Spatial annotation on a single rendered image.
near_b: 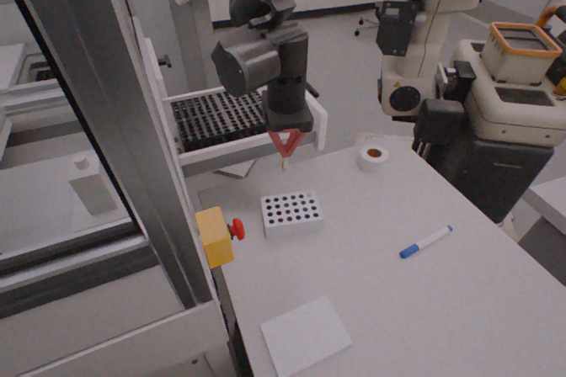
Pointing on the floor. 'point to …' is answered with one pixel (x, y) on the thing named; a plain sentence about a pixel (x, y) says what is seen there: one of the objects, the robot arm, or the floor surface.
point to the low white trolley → (392, 273)
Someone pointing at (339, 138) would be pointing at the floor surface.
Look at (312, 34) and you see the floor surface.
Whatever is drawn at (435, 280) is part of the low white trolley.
